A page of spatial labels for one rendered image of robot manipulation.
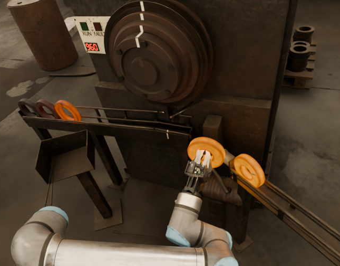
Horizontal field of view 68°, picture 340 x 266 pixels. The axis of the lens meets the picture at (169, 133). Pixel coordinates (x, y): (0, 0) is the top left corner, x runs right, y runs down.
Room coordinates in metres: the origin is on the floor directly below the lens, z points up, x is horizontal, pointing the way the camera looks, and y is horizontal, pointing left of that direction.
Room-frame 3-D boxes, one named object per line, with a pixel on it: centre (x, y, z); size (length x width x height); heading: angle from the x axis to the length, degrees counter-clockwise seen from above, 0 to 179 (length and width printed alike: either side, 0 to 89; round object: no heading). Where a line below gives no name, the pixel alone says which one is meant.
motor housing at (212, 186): (0.73, -0.22, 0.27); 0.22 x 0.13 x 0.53; 60
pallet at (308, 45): (2.62, -1.15, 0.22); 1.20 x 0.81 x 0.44; 58
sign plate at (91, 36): (1.27, 0.24, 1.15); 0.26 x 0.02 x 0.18; 60
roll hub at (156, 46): (0.92, 0.04, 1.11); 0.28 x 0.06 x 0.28; 60
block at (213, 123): (0.90, -0.22, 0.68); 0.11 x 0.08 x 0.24; 150
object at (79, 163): (1.00, 0.57, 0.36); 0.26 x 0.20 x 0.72; 95
